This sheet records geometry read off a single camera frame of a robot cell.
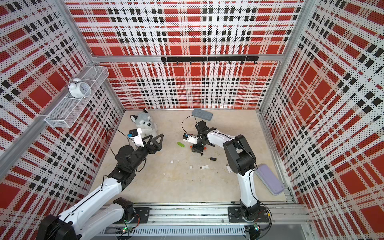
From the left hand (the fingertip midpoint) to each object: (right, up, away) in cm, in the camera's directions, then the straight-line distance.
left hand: (160, 135), depth 78 cm
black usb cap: (+22, -14, +18) cm, 32 cm away
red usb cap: (+15, -10, +24) cm, 30 cm away
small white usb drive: (+39, -22, +13) cm, 46 cm away
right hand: (+19, -8, +21) cm, 30 cm away
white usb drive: (+24, -21, +13) cm, 34 cm away
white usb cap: (+3, -18, +15) cm, 24 cm away
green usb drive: (+8, -8, +24) cm, 26 cm away
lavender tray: (+60, -26, +5) cm, 66 cm away
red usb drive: (+24, -10, +16) cm, 30 cm away
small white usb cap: (+15, -21, +13) cm, 29 cm away
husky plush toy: (-14, +7, +13) cm, 20 cm away
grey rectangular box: (+22, +14, +38) cm, 46 cm away
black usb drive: (+30, -17, +16) cm, 37 cm away
